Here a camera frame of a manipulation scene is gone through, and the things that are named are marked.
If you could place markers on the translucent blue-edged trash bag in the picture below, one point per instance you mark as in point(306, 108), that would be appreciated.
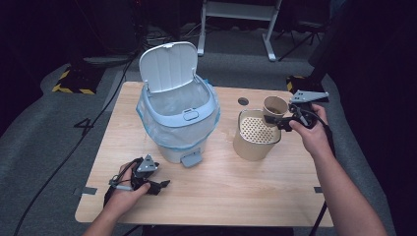
point(178, 134)

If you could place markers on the white pedal trash bin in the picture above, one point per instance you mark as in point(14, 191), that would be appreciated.
point(168, 67)

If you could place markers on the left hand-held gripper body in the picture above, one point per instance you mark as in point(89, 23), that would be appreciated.
point(146, 165)

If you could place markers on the person's right hand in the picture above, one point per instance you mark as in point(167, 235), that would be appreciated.
point(314, 137)

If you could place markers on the white metal table frame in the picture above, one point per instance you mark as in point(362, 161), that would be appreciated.
point(236, 10)

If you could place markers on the yellow-black striped stand base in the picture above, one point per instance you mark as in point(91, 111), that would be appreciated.
point(73, 83)
point(295, 84)

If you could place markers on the grey tape piece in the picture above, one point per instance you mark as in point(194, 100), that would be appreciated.
point(318, 189)
point(89, 190)

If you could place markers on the black tripod stand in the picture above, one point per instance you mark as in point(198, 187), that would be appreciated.
point(305, 31)

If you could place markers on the beige paper cup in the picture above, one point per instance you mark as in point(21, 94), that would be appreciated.
point(273, 104)

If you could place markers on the beige strainer container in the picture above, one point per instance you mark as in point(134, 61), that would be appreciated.
point(249, 147)

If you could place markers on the dark round table grommet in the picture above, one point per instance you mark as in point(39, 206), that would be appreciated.
point(243, 101)

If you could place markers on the person's left hand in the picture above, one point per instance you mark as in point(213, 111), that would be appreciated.
point(123, 198)

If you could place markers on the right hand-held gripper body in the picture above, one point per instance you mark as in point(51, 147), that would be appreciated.
point(306, 96)

